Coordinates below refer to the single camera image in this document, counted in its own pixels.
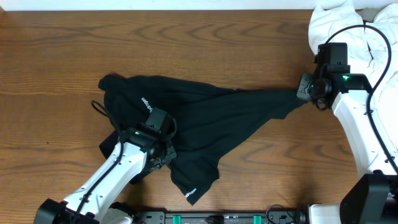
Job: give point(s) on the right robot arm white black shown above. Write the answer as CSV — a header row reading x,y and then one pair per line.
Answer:
x,y
373,199

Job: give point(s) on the white clothes pile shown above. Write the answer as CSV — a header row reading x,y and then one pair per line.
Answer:
x,y
367,52

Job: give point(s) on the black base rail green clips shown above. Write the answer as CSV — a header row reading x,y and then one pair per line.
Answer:
x,y
274,215

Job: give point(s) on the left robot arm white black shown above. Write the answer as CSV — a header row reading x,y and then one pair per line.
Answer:
x,y
136,153

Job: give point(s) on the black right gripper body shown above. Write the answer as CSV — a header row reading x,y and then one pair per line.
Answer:
x,y
308,88

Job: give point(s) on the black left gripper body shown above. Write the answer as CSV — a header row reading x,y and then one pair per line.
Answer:
x,y
170,150

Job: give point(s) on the black t-shirt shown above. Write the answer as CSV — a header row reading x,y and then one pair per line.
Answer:
x,y
211,121

